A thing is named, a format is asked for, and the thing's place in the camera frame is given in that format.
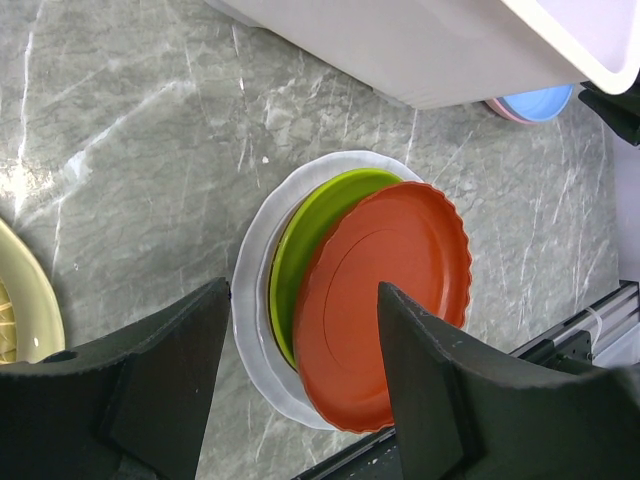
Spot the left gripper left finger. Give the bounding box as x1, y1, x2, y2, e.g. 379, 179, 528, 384
1, 278, 231, 479

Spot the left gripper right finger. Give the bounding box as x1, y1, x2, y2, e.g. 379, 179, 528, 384
377, 282, 639, 479

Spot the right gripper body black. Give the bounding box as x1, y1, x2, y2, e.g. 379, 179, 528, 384
578, 82, 639, 146

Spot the white plastic bin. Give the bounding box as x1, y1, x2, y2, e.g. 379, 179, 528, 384
216, 0, 639, 110

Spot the pink plate under blue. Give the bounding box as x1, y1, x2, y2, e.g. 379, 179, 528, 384
484, 97, 533, 125

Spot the cream plate under mat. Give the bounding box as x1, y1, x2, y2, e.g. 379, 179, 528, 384
1, 222, 66, 363

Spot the white plate under stack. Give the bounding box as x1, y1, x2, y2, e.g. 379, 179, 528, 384
231, 150, 422, 431

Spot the woven bamboo mat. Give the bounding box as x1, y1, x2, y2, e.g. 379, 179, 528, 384
0, 283, 17, 364

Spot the red scalloped plate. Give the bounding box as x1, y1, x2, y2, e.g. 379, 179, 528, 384
293, 182, 472, 433

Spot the green plate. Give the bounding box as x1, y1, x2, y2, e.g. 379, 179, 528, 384
267, 168, 402, 368

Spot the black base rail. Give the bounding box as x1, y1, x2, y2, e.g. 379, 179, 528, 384
289, 279, 640, 480

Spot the aluminium frame rail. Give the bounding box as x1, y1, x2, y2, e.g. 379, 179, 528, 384
511, 281, 639, 368

